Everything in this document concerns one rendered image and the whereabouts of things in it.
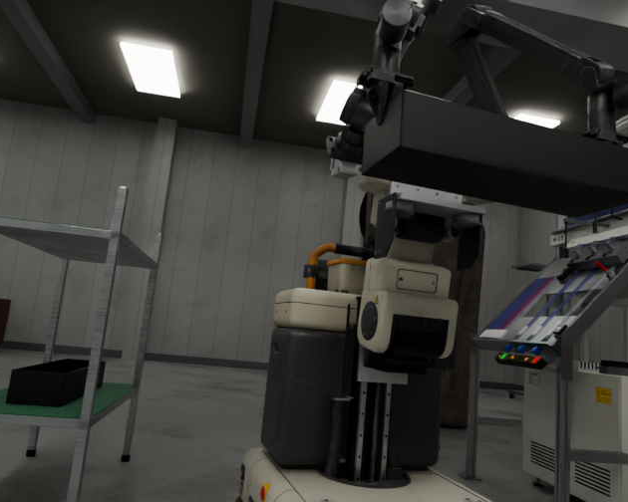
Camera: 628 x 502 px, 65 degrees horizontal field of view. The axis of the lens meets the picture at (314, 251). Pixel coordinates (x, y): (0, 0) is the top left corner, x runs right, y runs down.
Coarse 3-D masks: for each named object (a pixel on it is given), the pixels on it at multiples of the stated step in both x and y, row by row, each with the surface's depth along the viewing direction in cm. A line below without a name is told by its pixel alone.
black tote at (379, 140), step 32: (416, 96) 92; (384, 128) 96; (416, 128) 90; (448, 128) 93; (480, 128) 95; (512, 128) 97; (544, 128) 100; (384, 160) 96; (416, 160) 95; (448, 160) 93; (480, 160) 94; (512, 160) 96; (544, 160) 99; (576, 160) 101; (608, 160) 104; (480, 192) 109; (512, 192) 107; (544, 192) 106; (576, 192) 104; (608, 192) 103
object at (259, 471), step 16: (256, 448) 166; (256, 464) 152; (272, 464) 149; (240, 480) 164; (256, 480) 144; (272, 480) 136; (288, 480) 135; (304, 480) 136; (320, 480) 137; (336, 480) 138; (400, 480) 148; (416, 480) 146; (432, 480) 148; (448, 480) 150; (240, 496) 162; (256, 496) 141; (272, 496) 128; (288, 496) 123; (304, 496) 123; (320, 496) 124; (336, 496) 125; (352, 496) 126; (368, 496) 127; (384, 496) 128; (400, 496) 130; (416, 496) 131; (432, 496) 132; (448, 496) 134; (464, 496) 135; (480, 496) 137
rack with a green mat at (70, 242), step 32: (128, 192) 169; (0, 224) 158; (32, 224) 160; (64, 224) 162; (64, 256) 232; (96, 256) 219; (128, 256) 207; (64, 288) 242; (96, 320) 159; (96, 352) 157; (96, 384) 157; (128, 384) 238; (0, 416) 150; (32, 416) 152; (64, 416) 154; (96, 416) 162; (128, 416) 237; (32, 448) 228; (128, 448) 234
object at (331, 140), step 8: (344, 128) 131; (328, 136) 136; (344, 136) 131; (352, 136) 130; (360, 136) 129; (328, 144) 134; (336, 144) 134; (344, 144) 131; (352, 144) 131; (360, 144) 132; (328, 152) 133; (336, 152) 132; (344, 152) 132; (352, 152) 132; (360, 152) 132; (344, 160) 133; (352, 160) 133; (360, 160) 134
